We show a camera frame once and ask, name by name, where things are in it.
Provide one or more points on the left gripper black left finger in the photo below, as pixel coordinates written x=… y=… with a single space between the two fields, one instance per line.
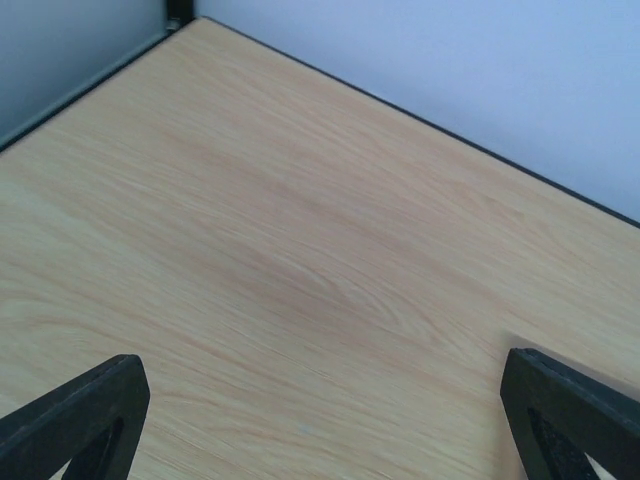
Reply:
x=87 y=428

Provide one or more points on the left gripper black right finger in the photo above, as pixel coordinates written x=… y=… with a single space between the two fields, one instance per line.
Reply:
x=561 y=419

